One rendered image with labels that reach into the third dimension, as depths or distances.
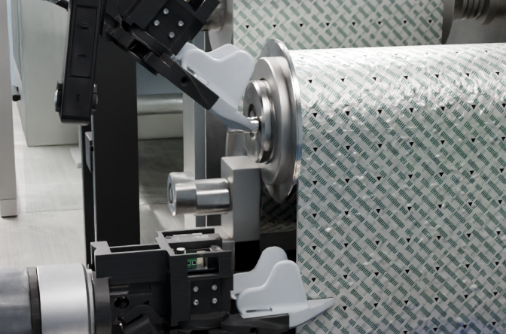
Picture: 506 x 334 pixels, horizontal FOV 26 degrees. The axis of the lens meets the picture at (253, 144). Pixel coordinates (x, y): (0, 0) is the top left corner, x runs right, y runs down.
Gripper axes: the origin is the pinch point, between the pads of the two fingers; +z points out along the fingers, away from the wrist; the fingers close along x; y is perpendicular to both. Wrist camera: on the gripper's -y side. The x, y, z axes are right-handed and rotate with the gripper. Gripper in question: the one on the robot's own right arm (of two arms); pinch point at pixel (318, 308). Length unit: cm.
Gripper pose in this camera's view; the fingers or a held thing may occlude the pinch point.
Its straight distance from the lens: 98.6
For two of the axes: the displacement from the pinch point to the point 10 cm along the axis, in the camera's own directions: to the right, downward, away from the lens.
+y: 0.0, -9.8, -2.2
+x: -2.5, -2.1, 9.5
